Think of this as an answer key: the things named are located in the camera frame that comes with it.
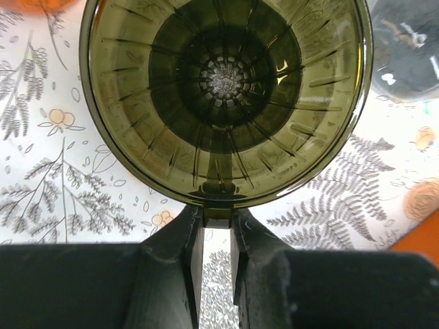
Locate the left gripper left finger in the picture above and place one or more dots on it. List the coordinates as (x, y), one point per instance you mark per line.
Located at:
(167, 286)

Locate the floral table mat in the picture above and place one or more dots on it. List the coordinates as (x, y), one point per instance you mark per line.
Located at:
(73, 217)

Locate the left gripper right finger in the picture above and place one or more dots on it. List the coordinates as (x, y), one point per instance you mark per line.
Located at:
(258, 265)

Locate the green glass dripper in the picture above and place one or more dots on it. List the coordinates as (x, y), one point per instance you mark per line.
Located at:
(225, 104)

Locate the orange liquid glass carafe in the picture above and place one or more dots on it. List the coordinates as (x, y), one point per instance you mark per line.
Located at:
(39, 7)

